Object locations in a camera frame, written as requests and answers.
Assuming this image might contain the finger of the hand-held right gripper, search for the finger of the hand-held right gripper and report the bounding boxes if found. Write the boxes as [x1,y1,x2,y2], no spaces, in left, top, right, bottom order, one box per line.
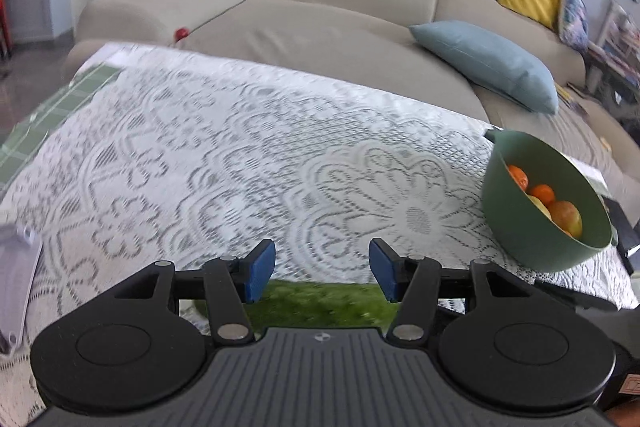
[532,279,621,313]

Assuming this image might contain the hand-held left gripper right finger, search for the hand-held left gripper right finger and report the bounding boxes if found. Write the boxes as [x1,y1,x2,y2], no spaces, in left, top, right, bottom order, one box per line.
[368,238,532,343]

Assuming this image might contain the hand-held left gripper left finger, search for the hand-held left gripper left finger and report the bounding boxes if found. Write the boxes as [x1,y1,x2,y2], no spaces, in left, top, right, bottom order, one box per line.
[114,239,277,347]

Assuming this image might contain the green cucumber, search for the green cucumber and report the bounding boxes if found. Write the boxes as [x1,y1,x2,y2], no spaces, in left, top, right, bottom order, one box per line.
[192,279,401,339]

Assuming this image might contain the yellow-red apple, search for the yellow-red apple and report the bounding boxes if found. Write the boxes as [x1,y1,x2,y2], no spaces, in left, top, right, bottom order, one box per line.
[547,200,584,239]

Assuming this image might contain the green bowl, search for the green bowl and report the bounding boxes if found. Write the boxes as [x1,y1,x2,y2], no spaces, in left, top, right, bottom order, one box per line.
[481,128,618,273]

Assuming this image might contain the large yellow-green pear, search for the large yellow-green pear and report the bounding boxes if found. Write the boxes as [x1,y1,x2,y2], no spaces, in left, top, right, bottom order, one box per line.
[526,194,553,222]

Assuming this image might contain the orange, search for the orange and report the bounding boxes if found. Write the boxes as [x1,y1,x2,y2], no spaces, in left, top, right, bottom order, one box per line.
[529,184,557,206]
[507,164,529,192]

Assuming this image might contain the black notebook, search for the black notebook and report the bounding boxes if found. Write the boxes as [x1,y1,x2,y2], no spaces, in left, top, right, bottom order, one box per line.
[600,197,640,280]

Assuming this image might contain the white lace tablecloth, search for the white lace tablecloth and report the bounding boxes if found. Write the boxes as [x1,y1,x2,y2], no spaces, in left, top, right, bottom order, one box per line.
[0,42,640,427]

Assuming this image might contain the loose booklets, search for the loose booklets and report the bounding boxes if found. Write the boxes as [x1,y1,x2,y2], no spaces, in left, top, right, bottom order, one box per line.
[554,82,591,115]

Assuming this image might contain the light blue pillow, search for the light blue pillow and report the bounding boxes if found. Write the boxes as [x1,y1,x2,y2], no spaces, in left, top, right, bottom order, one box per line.
[409,21,559,115]

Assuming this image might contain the beige sofa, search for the beige sofa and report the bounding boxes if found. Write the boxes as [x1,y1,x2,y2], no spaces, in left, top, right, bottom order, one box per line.
[65,0,640,208]

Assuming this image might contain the cluttered side shelf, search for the cluttered side shelf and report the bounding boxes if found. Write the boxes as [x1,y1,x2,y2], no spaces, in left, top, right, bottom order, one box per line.
[585,0,640,132]

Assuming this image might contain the green grid mat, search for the green grid mat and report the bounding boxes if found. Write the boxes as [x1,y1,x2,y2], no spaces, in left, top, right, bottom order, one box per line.
[0,64,123,185]

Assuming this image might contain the blue patterned cushion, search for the blue patterned cushion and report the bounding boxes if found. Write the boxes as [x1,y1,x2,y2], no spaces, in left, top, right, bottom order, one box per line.
[557,0,591,52]

